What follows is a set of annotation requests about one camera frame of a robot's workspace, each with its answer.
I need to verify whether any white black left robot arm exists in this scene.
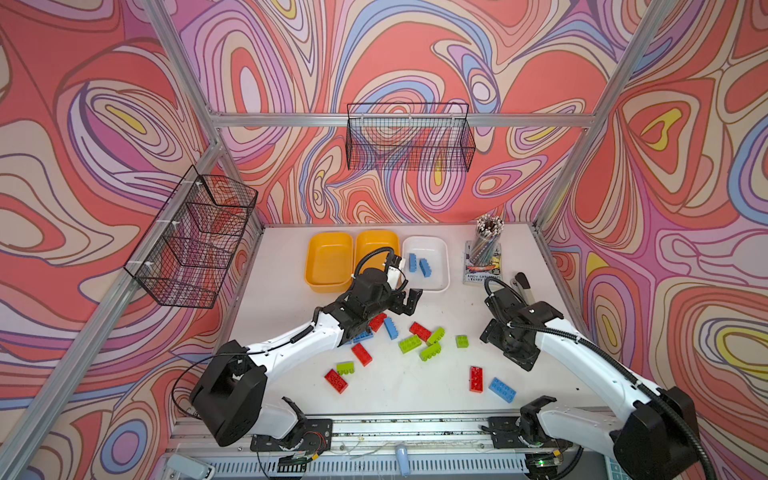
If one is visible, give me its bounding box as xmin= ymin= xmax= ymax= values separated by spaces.
xmin=190 ymin=247 xmax=423 ymax=449

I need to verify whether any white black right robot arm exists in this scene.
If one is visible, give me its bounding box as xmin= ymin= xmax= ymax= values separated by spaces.
xmin=480 ymin=279 xmax=717 ymax=479

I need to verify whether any red lego brick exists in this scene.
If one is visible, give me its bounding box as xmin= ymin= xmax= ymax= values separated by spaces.
xmin=469 ymin=366 xmax=484 ymax=393
xmin=368 ymin=313 xmax=387 ymax=332
xmin=324 ymin=369 xmax=348 ymax=394
xmin=409 ymin=322 xmax=432 ymax=343
xmin=352 ymin=343 xmax=373 ymax=366

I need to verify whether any white plastic bin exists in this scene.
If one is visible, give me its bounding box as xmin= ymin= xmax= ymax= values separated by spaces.
xmin=402 ymin=236 xmax=450 ymax=293

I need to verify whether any right yellow plastic bin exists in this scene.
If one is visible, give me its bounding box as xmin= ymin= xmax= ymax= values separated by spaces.
xmin=353 ymin=229 xmax=400 ymax=272

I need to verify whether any yellow plastic bin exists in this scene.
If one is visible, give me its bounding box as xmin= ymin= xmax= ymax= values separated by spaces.
xmin=305 ymin=232 xmax=354 ymax=294
xmin=353 ymin=229 xmax=400 ymax=272

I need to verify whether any black and silver stapler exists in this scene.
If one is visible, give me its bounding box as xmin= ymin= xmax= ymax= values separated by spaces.
xmin=512 ymin=272 xmax=535 ymax=305

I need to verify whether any left yellow plastic bin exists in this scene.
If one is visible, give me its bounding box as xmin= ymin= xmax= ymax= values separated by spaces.
xmin=305 ymin=232 xmax=354 ymax=294

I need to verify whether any Andy Griffiths paperback book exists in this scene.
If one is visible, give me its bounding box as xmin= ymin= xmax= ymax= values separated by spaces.
xmin=462 ymin=240 xmax=502 ymax=286

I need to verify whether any clear cup of pencils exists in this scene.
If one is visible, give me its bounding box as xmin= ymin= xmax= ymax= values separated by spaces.
xmin=469 ymin=214 xmax=504 ymax=266

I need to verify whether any white device bottom left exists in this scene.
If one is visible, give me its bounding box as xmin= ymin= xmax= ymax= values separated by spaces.
xmin=165 ymin=454 xmax=216 ymax=480

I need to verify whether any black wire basket back wall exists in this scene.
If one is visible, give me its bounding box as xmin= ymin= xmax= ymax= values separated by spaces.
xmin=345 ymin=101 xmax=476 ymax=172

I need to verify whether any black wire basket wall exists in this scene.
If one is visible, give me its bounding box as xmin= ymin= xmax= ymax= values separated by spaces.
xmin=345 ymin=101 xmax=476 ymax=172
xmin=124 ymin=166 xmax=258 ymax=309

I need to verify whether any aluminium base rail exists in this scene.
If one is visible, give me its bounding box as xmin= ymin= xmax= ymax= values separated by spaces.
xmin=161 ymin=410 xmax=631 ymax=480

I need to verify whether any black wire basket left wall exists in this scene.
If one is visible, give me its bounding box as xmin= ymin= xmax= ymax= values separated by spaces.
xmin=124 ymin=166 xmax=258 ymax=309

